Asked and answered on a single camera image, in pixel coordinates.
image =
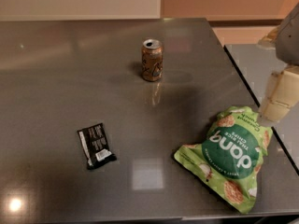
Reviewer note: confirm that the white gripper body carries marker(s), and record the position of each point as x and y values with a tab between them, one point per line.
290	39

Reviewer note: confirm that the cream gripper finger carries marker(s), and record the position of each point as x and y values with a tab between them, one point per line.
269	40
281	94

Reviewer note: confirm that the orange soda can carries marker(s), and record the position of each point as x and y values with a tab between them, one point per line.
152	59

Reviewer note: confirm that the grey side table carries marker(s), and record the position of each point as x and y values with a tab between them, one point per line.
255	65

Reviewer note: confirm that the green rice chips bag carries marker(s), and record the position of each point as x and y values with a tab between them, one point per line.
231	157

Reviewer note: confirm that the black snack wrapper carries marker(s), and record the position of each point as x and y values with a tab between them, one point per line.
95	146

